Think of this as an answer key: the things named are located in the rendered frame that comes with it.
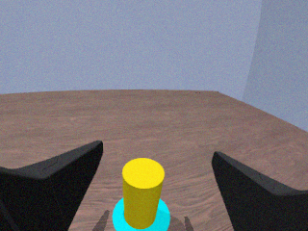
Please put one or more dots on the cyan circle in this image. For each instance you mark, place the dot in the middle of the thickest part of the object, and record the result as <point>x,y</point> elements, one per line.
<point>161,221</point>

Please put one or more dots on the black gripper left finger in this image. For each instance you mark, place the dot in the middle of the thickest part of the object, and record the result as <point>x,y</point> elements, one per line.
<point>45,196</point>

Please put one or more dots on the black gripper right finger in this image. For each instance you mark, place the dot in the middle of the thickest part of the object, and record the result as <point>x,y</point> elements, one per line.
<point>256,202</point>

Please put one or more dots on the yellow cylinder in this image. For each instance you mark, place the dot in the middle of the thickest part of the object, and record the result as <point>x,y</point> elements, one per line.
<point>142,186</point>

